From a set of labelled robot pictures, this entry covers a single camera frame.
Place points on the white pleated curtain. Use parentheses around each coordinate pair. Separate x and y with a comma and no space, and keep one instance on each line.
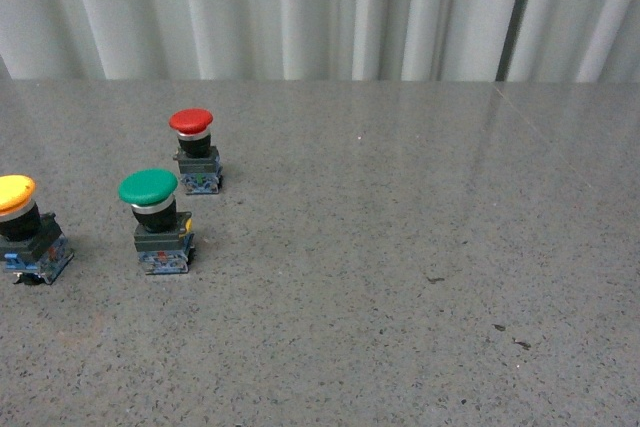
(409,40)

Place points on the yellow mushroom push button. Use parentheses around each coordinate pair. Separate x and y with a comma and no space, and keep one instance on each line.
(33,245)

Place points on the green mushroom push button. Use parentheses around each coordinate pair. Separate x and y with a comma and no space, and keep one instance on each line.
(164,237)

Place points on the red mushroom push button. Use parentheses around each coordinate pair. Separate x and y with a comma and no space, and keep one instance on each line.
(198,159)

